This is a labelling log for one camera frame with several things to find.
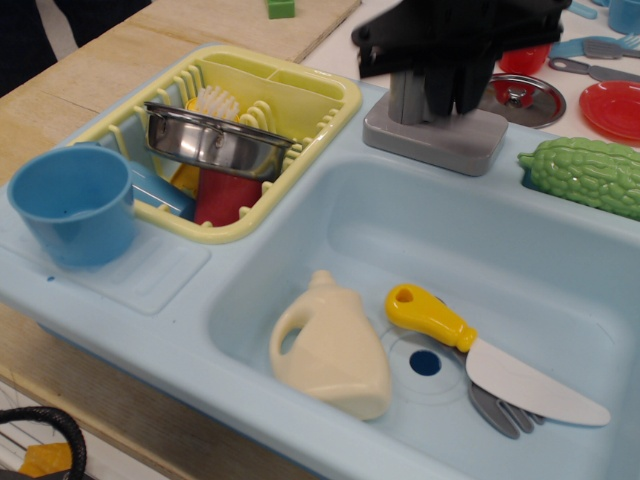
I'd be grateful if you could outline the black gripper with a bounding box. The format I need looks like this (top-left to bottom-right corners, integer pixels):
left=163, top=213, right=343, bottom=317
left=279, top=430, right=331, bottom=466
left=351, top=0, right=571, bottom=116

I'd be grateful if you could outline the grey toy faucet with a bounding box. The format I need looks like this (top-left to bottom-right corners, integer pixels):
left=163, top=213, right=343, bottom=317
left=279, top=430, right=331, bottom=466
left=363, top=72, right=508, bottom=177

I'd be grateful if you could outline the red plastic cup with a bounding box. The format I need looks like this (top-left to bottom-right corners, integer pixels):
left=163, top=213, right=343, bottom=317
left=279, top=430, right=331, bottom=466
left=498, top=44, right=551, bottom=76

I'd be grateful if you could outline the steel pot lid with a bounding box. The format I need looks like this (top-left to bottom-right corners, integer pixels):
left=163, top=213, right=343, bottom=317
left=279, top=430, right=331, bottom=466
left=478, top=73, right=566, bottom=129

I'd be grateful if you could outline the grey toy spatula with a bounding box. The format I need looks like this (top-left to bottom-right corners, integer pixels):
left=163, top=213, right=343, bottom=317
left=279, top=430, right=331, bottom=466
left=583, top=39, right=640, bottom=59

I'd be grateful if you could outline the red plastic plate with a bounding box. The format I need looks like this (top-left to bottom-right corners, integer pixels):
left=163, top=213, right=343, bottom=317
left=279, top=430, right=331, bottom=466
left=579, top=81, right=639, bottom=142

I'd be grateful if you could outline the green bitter gourd toy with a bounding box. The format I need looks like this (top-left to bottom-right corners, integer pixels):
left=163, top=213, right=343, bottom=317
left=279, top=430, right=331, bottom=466
left=518, top=137, right=639, bottom=220

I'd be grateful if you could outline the blue cup at back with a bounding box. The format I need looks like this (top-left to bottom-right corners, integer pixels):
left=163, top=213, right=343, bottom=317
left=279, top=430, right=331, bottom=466
left=608, top=0, right=640, bottom=34

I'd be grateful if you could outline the green toy block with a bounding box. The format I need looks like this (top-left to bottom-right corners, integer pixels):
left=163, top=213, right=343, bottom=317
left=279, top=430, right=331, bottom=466
left=266, top=0, right=296, bottom=20

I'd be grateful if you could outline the white dish brush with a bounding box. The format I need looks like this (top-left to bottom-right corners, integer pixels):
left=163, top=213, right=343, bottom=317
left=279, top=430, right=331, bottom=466
left=186, top=85, right=240, bottom=121

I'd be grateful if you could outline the light blue toy sink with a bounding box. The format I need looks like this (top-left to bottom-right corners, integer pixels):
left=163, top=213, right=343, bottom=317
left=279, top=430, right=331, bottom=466
left=1, top=83, right=639, bottom=479

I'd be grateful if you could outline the yellow dish rack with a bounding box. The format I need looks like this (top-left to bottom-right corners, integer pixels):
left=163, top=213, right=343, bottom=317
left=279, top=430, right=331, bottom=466
left=62, top=44, right=362, bottom=244

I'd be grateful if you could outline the stainless steel pot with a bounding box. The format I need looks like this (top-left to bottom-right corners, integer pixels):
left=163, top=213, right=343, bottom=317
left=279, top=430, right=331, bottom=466
left=144, top=102, right=294, bottom=182

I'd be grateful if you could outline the red cup in rack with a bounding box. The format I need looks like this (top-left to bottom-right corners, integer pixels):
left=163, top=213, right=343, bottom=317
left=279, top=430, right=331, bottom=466
left=194, top=170, right=262, bottom=227

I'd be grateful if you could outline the cream toy detergent bottle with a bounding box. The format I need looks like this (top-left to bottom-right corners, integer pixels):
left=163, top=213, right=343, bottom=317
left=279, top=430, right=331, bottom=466
left=269, top=270, right=392, bottom=420

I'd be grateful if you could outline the blue item in rack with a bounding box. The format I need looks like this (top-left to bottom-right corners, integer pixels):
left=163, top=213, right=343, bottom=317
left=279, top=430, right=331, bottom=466
left=130, top=162, right=195, bottom=220

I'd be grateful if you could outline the grey toy fork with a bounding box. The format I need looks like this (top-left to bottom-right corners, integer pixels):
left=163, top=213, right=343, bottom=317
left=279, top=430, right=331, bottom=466
left=467, top=379, right=545, bottom=440

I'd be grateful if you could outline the blue plastic cup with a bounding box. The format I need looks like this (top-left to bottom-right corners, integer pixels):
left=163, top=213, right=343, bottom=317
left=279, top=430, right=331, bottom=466
left=7, top=144, right=136, bottom=268

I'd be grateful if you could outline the yellow item bottom left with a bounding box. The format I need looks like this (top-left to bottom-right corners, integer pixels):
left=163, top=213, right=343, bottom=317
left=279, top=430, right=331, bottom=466
left=18, top=443, right=72, bottom=478

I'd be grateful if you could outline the yellow handled toy knife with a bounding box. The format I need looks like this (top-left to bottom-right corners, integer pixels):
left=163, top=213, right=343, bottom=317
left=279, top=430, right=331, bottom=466
left=385, top=284, right=611, bottom=427

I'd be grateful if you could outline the black cable loop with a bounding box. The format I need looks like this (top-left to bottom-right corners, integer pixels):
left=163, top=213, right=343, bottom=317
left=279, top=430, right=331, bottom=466
left=0, top=406, right=87, bottom=480

